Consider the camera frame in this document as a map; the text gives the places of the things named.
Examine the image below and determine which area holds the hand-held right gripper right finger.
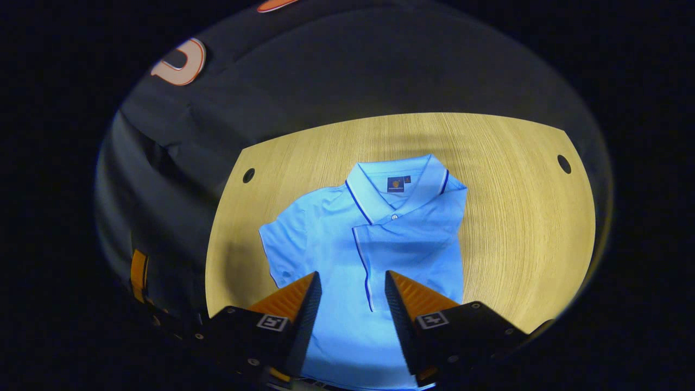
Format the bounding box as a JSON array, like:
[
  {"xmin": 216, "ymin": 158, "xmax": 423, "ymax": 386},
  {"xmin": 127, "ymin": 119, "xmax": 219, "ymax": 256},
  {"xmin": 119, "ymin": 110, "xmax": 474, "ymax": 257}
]
[{"xmin": 384, "ymin": 270, "xmax": 554, "ymax": 387}]

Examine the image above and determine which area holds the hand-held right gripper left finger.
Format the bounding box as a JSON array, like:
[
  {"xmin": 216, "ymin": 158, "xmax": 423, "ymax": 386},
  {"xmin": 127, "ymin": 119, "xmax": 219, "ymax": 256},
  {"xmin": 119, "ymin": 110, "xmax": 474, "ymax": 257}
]
[{"xmin": 193, "ymin": 272, "xmax": 323, "ymax": 386}]

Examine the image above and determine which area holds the light blue T-shirt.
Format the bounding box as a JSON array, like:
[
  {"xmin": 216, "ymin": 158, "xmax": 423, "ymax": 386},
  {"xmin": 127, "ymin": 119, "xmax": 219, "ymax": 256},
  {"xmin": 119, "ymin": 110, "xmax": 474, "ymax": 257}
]
[{"xmin": 259, "ymin": 154, "xmax": 469, "ymax": 390}]

